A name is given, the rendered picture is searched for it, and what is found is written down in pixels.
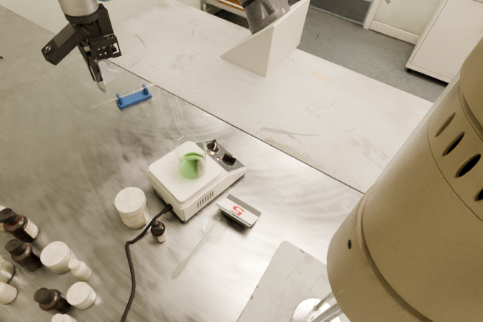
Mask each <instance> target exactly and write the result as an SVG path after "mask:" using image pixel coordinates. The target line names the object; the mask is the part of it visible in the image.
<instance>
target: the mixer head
mask: <svg viewBox="0 0 483 322"><path fill-rule="evenodd" d="M326 268H327V274H328V281H329V284H330V286H331V290H332V293H333V295H334V297H335V299H336V302H337V303H338V304H339V307H340V308H341V310H342V311H343V313H344V314H345V316H346V317H347V318H348V319H349V321H350V322H483V37H482V38H481V40H480V41H479V42H478V43H477V45H476V46H475V47H474V49H473V50H472V51H471V52H470V53H469V55H468V56H467V58H466V59H465V61H464V62H463V64H462V67H461V68H460V70H459V71H458V73H457V74H456V75H455V76H454V77H453V79H452V80H451V82H450V83H449V84H448V85H447V87H446V88H445V89H444V91H443V92H442V94H441V95H440V96H439V97H438V98H437V100H436V101H435V103H434V104H433V105H432V107H431V108H430V109H429V110H428V112H427V113H426V115H425V116H424V117H423V118H422V120H421V121H420V122H419V124H418V125H417V127H416V128H415V129H414V130H413V132H412V133H411V134H410V136H409V137H408V138H407V139H406V141H405V142H404V144H403V145H402V146H401V148H400V149H399V150H398V151H397V153H396V154H395V156H394V157H393V158H392V159H391V160H390V162H389V163H388V165H387V166H386V168H385V169H384V170H383V171H382V172H381V174H380V175H379V177H378V178H377V179H376V181H375V184H374V185H372V186H371V187H370V188H369V189H368V190H367V191H366V192H365V194H364V195H363V196H362V197H361V199H360V200H359V202H358V203H357V204H356V205H355V207H354V208H353V209H352V211H351V212H350V214H349V215H348V216H347V217H346V219H345V220H344V222H343V223H342V224H341V225H340V227H339V228H338V229H337V231H336V232H335V234H334V235H333V237H332V239H331V241H330V244H329V246H328V251H327V257H326Z"/></svg>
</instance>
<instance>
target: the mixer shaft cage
mask: <svg viewBox="0 0 483 322"><path fill-rule="evenodd" d="M332 298H334V294H333V293H332V291H331V292H330V293H329V294H328V295H326V296H325V297H324V298H323V299H322V300H320V299H317V298H309V299H306V300H304V301H302V302H301V303H299V304H298V306H297V307H296V308H295V310H294V311H293V314H292V315H291V317H290V322H340V319H339V316H341V315H342V314H344V313H343V311H342V310H341V308H340V307H339V304H338V303H337V302H335V303H334V304H332V305H329V304H328V303H327V302H328V301H330V300H331V299H332Z"/></svg>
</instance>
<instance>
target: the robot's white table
mask: <svg viewBox="0 0 483 322"><path fill-rule="evenodd" d="M113 31H114V34H115V35H116V37H117V40H118V43H119V47H120V50H121V55H122V56H120V57H116V58H109V60H110V61H111V63H113V64H115V65H117V66H119V67H120V68H123V69H125V70H127V71H128V72H130V73H132V74H134V75H136V76H138V77H140V78H142V79H144V80H145V81H147V82H149V83H155V82H157V84H155V86H157V87H159V88H161V89H162V90H164V91H167V92H168V93H171V94H172V95H174V96H177V97H178V98H180V99H182V100H184V101H186V102H188V103H190V104H192V105H194V106H195V107H197V108H199V109H201V110H203V111H205V112H207V113H209V114H211V115H213V116H215V117H216V118H218V119H220V120H222V121H225V122H226V123H228V124H230V125H232V126H233V127H236V128H237V129H240V130H242V131H243V132H246V133H247V134H249V135H251V136H253V137H255V138H257V139H259V140H261V141H263V142H264V143H266V144H268V145H270V146H272V147H274V148H276V149H278V150H280V151H281V152H284V153H285V154H287V155H290V156H291V157H294V158H295V159H297V160H299V161H301V162H303V163H305V164H307V165H309V166H311V167H313V168H314V169H316V170H318V171H320V172H322V173H324V174H326V175H328V176H330V177H331V178H333V179H335V180H337V181H339V182H341V183H343V184H345V185H347V186H349V187H350V188H353V189H354V190H357V191H359V192H360V193H363V194H365V192H366V191H367V190H368V189H369V188H370V187H371V186H372V185H374V184H375V181H376V179H377V178H378V177H379V175H380V174H381V172H382V171H383V170H384V169H385V168H386V166H387V165H388V163H389V162H390V160H391V159H392V158H393V157H394V156H395V154H396V153H397V151H398V150H399V149H400V148H401V146H402V145H403V144H404V142H405V141H406V139H407V138H408V137H409V136H410V134H411V133H412V132H413V130H414V129H415V128H416V127H417V125H418V124H419V122H420V121H421V120H422V118H423V117H424V116H425V115H426V113H427V112H428V110H429V109H430V108H431V107H432V105H433V103H432V102H430V101H427V100H425V99H422V98H419V97H417V96H414V95H412V94H410V93H407V92H404V91H401V90H400V89H397V88H394V87H392V86H389V85H387V84H384V83H381V82H379V81H377V80H374V79H372V78H369V77H366V76H365V75H362V74H359V73H356V72H354V71H352V70H349V69H347V68H344V67H341V66H340V65H337V64H334V63H331V62H329V61H327V60H324V59H322V58H319V57H316V56H315V55H312V54H309V53H306V52H303V51H302V50H299V49H296V48H295V49H294V50H293V51H292V52H291V53H290V54H289V55H288V56H287V57H286V58H285V59H284V60H283V61H282V62H281V63H280V64H279V65H278V66H277V67H276V68H275V69H274V70H273V71H272V72H271V73H270V74H269V75H268V76H267V77H266V78H265V77H263V76H261V75H258V74H256V73H254V72H252V71H250V70H247V69H245V68H243V67H241V66H239V65H236V64H234V63H232V62H229V61H228V60H225V59H223V58H221V57H220V55H221V54H222V53H224V52H225V51H227V50H228V49H229V48H230V47H231V46H232V45H234V44H235V43H237V42H238V41H239V40H240V39H241V38H243V37H244V36H245V35H247V34H248V33H250V30H249V29H246V28H244V27H241V26H239V25H237V24H234V23H231V22H228V21H226V20H224V19H221V18H218V17H215V16H214V15H211V14H208V13H206V12H204V11H201V10H199V9H196V8H193V7H191V6H188V5H186V4H183V3H181V2H179V1H176V0H167V1H164V2H162V3H161V4H158V5H157V6H154V7H152V8H151V9H148V10H147V11H145V12H143V13H141V14H139V15H137V16H135V17H133V18H131V19H129V20H127V21H125V22H124V23H122V24H120V25H118V26H116V27H114V28H113Z"/></svg>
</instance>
